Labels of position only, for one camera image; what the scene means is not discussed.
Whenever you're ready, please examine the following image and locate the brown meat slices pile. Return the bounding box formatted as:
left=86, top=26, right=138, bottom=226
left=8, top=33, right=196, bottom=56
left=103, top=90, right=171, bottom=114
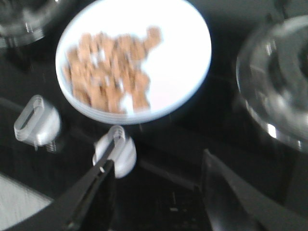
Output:
left=62, top=26, right=161, bottom=114

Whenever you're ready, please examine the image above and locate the silver stove knob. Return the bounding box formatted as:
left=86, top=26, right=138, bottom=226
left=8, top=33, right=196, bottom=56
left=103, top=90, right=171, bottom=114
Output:
left=13, top=95, right=61, bottom=153
left=92, top=125, right=137, bottom=179

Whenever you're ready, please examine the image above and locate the left black pan support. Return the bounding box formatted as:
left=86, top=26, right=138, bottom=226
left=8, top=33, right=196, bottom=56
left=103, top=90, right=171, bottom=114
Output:
left=0, top=0, right=76, bottom=48

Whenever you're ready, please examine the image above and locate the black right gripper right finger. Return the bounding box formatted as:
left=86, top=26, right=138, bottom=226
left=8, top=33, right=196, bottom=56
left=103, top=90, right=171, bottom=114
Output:
left=201, top=149, right=308, bottom=231

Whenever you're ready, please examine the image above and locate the right black pan support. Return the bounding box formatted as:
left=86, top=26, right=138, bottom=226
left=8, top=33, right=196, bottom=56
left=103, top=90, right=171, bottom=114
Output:
left=236, top=15, right=308, bottom=153

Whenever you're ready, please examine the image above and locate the black pan support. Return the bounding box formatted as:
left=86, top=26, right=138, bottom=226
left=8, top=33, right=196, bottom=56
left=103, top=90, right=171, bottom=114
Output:
left=236, top=15, right=308, bottom=153
left=0, top=0, right=76, bottom=48

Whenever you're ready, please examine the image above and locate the left silver stove knob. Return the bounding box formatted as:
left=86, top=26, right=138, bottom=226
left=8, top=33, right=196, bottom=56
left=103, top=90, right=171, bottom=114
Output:
left=13, top=95, right=61, bottom=153

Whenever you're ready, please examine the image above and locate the light blue plate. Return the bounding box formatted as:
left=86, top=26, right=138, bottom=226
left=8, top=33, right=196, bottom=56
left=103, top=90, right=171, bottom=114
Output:
left=55, top=0, right=212, bottom=125

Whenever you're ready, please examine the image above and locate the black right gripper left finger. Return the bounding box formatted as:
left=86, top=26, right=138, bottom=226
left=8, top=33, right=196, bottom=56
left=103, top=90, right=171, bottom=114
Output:
left=8, top=160, right=114, bottom=231

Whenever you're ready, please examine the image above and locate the black glass gas cooktop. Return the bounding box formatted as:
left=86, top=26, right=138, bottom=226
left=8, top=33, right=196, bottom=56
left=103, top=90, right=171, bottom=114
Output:
left=0, top=0, right=308, bottom=231

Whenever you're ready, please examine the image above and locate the right silver stove knob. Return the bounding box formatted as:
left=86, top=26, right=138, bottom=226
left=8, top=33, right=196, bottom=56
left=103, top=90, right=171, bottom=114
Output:
left=92, top=125, right=137, bottom=179

